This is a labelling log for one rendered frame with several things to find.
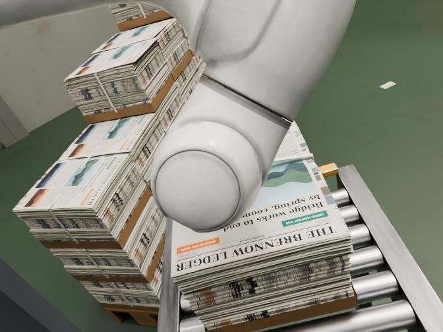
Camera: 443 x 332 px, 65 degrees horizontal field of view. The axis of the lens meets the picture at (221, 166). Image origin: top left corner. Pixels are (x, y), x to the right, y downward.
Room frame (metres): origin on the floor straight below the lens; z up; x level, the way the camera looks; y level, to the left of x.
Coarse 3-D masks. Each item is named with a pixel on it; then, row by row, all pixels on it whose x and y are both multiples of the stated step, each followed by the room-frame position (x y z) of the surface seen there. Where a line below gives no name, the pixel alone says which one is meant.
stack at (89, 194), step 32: (192, 64) 1.97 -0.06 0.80; (96, 128) 1.52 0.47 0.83; (128, 128) 1.40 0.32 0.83; (160, 128) 1.45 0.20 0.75; (64, 160) 1.34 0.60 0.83; (96, 160) 1.23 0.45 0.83; (128, 160) 1.17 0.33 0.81; (32, 192) 1.17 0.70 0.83; (64, 192) 1.09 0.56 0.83; (96, 192) 1.01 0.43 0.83; (128, 192) 1.09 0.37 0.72; (32, 224) 1.10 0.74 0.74; (64, 224) 1.03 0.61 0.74; (96, 224) 0.96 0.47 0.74; (160, 224) 1.15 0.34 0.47; (64, 256) 1.09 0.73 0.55; (96, 256) 1.01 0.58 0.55; (128, 256) 0.94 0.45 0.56; (96, 288) 1.09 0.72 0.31; (128, 288) 1.01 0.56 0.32; (160, 288) 0.98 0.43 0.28
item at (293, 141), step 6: (294, 120) 0.67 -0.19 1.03; (294, 126) 0.64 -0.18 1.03; (288, 132) 0.62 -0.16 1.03; (294, 132) 0.62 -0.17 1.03; (300, 132) 0.61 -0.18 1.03; (288, 138) 0.60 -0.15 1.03; (294, 138) 0.60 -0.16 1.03; (300, 138) 0.59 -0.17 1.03; (282, 144) 0.59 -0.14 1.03; (288, 144) 0.58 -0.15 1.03; (294, 144) 0.58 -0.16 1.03; (300, 144) 0.57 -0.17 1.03; (306, 144) 0.56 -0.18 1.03; (282, 150) 0.57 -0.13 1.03; (288, 150) 0.56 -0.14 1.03; (294, 150) 0.56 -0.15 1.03; (300, 150) 0.55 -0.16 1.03; (276, 156) 0.56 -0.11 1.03
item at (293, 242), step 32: (288, 192) 0.45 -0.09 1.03; (320, 192) 0.42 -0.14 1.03; (256, 224) 0.40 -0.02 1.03; (288, 224) 0.38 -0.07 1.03; (320, 224) 0.36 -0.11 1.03; (192, 256) 0.39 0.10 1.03; (224, 256) 0.37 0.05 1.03; (256, 256) 0.35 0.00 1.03; (288, 256) 0.34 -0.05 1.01; (320, 256) 0.33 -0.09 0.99; (192, 288) 0.37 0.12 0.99; (224, 288) 0.36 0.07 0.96; (256, 288) 0.36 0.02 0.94; (288, 288) 0.35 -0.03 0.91; (320, 288) 0.34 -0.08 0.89; (224, 320) 0.37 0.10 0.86
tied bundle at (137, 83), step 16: (144, 64) 1.54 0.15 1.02; (160, 64) 1.66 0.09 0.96; (80, 80) 1.57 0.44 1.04; (96, 80) 1.54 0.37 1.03; (112, 80) 1.50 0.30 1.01; (128, 80) 1.47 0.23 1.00; (144, 80) 1.49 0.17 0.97; (160, 80) 1.60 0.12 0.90; (80, 96) 1.59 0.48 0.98; (96, 96) 1.56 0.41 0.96; (112, 96) 1.52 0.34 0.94; (128, 96) 1.49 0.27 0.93; (144, 96) 1.46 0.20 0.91; (96, 112) 1.57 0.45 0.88
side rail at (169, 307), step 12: (168, 228) 0.74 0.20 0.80; (168, 240) 0.69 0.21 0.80; (168, 252) 0.65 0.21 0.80; (168, 264) 0.61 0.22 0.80; (168, 276) 0.57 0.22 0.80; (168, 288) 0.54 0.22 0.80; (168, 300) 0.51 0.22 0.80; (180, 300) 0.50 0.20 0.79; (168, 312) 0.48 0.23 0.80; (180, 312) 0.47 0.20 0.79; (168, 324) 0.45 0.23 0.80
